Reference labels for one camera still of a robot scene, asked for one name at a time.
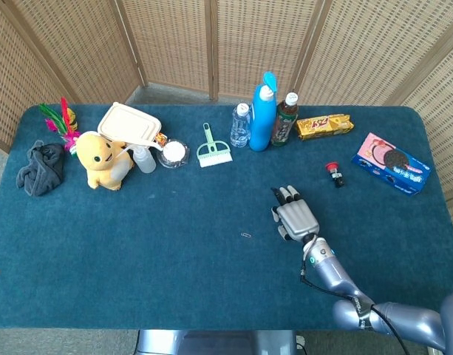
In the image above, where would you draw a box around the yellow biscuit pack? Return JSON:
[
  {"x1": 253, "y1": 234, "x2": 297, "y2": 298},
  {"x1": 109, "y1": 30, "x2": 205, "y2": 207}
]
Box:
[{"x1": 295, "y1": 113, "x2": 355, "y2": 141}]

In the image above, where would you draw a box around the colourful feather shuttlecock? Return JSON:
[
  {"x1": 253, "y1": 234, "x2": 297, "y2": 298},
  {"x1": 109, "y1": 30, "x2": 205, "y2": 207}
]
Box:
[{"x1": 38, "y1": 96, "x2": 82, "y2": 156}]

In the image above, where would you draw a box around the clear plastic water bottle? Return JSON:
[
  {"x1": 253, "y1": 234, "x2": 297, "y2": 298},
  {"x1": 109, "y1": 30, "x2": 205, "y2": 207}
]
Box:
[{"x1": 230, "y1": 103, "x2": 252, "y2": 148}]

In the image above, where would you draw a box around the translucent squeeze wash bottle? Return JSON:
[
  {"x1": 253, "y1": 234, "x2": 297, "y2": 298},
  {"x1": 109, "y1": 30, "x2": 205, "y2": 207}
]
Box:
[{"x1": 117, "y1": 138, "x2": 164, "y2": 174}]

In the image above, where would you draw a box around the round white lidded cup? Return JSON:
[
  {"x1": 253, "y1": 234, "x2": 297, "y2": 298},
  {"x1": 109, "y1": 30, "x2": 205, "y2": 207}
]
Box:
[{"x1": 156, "y1": 138, "x2": 191, "y2": 169}]

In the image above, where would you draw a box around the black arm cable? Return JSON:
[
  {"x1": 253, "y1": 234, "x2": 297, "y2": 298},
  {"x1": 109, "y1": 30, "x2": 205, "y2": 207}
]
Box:
[{"x1": 299, "y1": 236, "x2": 412, "y2": 355}]

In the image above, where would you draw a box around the blue squeeze bottle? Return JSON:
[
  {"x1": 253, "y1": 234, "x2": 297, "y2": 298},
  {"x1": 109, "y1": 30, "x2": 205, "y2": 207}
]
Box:
[{"x1": 248, "y1": 71, "x2": 278, "y2": 152}]

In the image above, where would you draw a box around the blue table cloth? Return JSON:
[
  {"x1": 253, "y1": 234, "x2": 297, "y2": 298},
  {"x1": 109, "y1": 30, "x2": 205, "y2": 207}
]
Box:
[{"x1": 0, "y1": 104, "x2": 453, "y2": 330}]

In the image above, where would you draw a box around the red emergency stop button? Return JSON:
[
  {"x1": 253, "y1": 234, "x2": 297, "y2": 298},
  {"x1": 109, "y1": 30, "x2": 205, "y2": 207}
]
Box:
[{"x1": 324, "y1": 161, "x2": 347, "y2": 189}]

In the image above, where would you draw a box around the yellow plush dinosaur toy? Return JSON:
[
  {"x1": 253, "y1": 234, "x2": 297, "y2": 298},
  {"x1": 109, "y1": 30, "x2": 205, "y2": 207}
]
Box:
[{"x1": 75, "y1": 131, "x2": 135, "y2": 192}]

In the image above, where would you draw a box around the woven rattan folding screen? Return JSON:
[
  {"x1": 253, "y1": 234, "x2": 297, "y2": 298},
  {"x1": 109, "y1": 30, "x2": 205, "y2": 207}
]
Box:
[{"x1": 0, "y1": 0, "x2": 453, "y2": 260}]

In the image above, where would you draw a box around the blue pink cookie box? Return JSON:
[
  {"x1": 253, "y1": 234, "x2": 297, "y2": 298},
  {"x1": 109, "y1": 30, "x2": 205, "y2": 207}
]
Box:
[{"x1": 350, "y1": 132, "x2": 432, "y2": 197}]

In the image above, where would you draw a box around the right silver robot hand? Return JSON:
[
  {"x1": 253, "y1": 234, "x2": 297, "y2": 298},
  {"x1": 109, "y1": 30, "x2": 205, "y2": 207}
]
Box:
[{"x1": 270, "y1": 186, "x2": 320, "y2": 243}]

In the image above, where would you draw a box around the dark grey crumpled cloth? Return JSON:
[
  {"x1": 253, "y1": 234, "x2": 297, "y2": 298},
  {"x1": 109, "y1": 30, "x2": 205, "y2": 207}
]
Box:
[{"x1": 16, "y1": 139, "x2": 67, "y2": 197}]

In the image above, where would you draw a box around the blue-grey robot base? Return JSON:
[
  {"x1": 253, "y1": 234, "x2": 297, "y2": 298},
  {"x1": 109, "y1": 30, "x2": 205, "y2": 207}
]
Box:
[{"x1": 135, "y1": 329, "x2": 297, "y2": 355}]

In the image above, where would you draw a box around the beige lidded lunch box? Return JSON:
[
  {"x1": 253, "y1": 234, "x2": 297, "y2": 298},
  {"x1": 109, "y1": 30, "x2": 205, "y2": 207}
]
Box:
[{"x1": 97, "y1": 102, "x2": 163, "y2": 146}]

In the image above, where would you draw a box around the green white scraper brush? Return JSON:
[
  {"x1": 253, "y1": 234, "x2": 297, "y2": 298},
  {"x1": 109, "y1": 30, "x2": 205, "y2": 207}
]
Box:
[{"x1": 196, "y1": 122, "x2": 234, "y2": 169}]

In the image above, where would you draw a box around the brown tea bottle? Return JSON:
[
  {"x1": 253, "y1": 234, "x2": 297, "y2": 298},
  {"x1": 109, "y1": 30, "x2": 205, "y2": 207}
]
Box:
[{"x1": 270, "y1": 92, "x2": 299, "y2": 147}]

